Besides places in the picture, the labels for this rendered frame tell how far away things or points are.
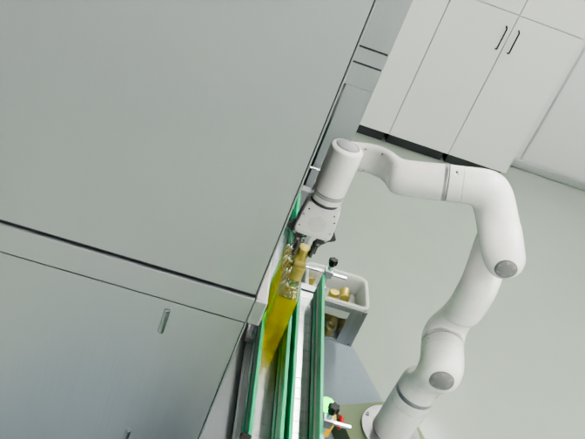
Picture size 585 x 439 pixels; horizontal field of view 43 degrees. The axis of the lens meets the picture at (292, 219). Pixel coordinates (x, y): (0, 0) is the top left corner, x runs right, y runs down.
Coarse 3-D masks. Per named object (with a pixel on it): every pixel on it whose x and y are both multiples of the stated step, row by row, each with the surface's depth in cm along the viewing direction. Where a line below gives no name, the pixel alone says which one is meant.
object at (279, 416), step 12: (288, 240) 250; (288, 324) 204; (288, 336) 199; (288, 348) 196; (288, 360) 192; (276, 384) 194; (276, 396) 189; (276, 408) 185; (276, 420) 181; (276, 432) 177
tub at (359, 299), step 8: (312, 264) 253; (312, 272) 255; (336, 272) 254; (344, 272) 255; (328, 280) 256; (336, 280) 256; (344, 280) 256; (352, 280) 256; (360, 280) 256; (328, 288) 257; (336, 288) 258; (352, 288) 257; (360, 288) 256; (328, 296) 241; (352, 296) 258; (360, 296) 253; (368, 296) 248; (344, 304) 241; (352, 304) 242; (360, 304) 250; (368, 304) 245
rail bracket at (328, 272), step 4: (332, 260) 228; (336, 260) 228; (332, 264) 228; (336, 264) 228; (308, 268) 230; (312, 268) 230; (316, 268) 230; (320, 268) 231; (328, 268) 230; (332, 268) 229; (320, 272) 231; (324, 272) 231; (328, 272) 230; (332, 272) 230; (328, 276) 230; (336, 276) 231; (340, 276) 231; (344, 276) 232
